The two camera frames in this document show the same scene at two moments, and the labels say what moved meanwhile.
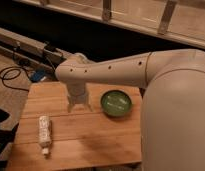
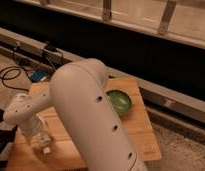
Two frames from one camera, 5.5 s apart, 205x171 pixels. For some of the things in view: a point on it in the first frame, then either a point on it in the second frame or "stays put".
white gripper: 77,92 to 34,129
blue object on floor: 38,75 stays put
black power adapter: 49,47 stays put
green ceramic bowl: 116,103 stays put
